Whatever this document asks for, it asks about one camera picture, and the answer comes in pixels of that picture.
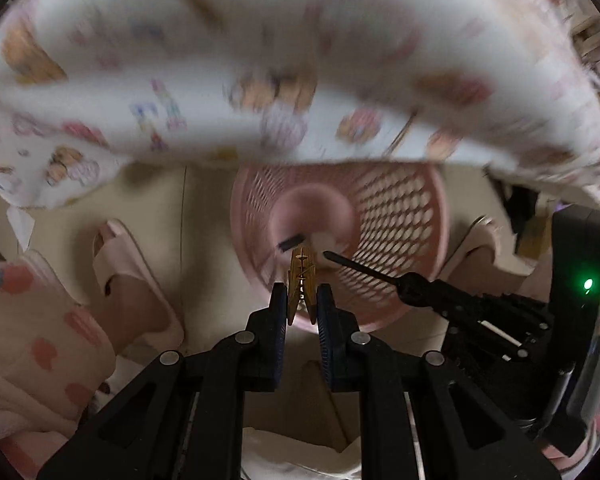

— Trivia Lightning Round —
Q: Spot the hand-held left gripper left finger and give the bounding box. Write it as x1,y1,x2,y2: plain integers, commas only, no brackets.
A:
36,282,288,480

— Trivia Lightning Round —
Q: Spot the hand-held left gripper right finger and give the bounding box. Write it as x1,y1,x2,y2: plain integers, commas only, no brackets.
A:
316,284,563,480

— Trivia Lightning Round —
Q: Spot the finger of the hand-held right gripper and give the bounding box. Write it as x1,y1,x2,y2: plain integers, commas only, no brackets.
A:
322,251,551,357

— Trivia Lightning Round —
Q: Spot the wooden clothespin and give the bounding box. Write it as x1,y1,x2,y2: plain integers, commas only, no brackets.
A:
286,246,321,326

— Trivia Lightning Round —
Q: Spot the pink plastic basket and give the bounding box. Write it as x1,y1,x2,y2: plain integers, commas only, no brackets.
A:
230,162,451,333

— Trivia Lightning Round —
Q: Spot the pink slipper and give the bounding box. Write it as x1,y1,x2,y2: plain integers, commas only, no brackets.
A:
92,219,186,356
437,215,546,311

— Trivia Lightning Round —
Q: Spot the white cloth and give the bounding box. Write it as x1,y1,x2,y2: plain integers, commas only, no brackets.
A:
242,426,363,480

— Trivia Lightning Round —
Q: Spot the white cartoon printed blanket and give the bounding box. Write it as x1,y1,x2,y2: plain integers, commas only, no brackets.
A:
0,0,600,216

